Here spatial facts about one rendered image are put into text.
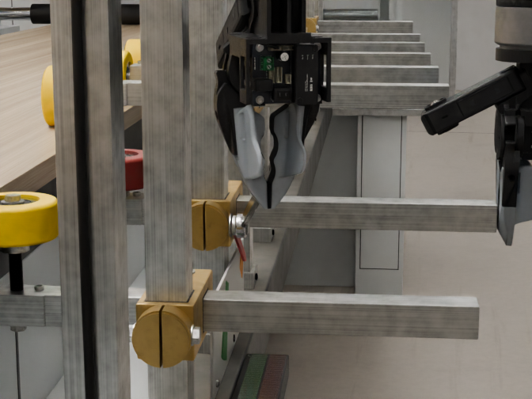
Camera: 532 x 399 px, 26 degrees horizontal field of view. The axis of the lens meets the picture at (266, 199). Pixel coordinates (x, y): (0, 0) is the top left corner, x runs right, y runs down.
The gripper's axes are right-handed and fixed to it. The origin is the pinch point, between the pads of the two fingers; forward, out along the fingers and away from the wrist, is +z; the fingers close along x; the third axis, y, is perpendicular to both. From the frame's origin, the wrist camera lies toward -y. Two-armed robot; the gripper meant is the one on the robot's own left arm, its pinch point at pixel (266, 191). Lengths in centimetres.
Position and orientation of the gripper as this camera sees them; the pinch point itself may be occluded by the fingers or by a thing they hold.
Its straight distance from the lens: 100.4
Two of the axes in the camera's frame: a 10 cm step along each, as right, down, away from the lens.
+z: 0.0, 9.8, 2.1
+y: 2.5, 2.0, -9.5
